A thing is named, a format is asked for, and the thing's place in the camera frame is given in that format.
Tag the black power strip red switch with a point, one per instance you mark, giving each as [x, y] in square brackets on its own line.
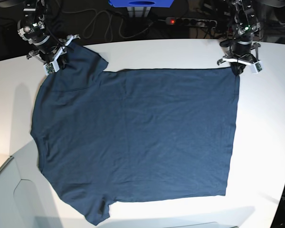
[192, 22]

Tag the blue box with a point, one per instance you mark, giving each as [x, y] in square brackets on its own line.
[141, 3]

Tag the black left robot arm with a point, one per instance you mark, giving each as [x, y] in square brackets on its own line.
[244, 21]

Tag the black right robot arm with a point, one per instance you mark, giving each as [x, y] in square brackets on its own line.
[34, 29]

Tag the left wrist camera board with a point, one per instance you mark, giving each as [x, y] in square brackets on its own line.
[256, 67]

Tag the dark blue T-shirt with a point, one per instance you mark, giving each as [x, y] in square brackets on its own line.
[133, 135]

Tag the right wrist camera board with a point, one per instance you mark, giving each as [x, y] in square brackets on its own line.
[50, 68]

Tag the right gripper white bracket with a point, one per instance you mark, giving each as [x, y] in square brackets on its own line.
[47, 48]

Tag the metal stand legs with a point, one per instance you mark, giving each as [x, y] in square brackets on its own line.
[138, 12]

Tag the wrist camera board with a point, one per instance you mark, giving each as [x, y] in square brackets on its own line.
[256, 67]
[50, 68]

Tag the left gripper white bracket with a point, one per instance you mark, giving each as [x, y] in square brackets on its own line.
[239, 54]

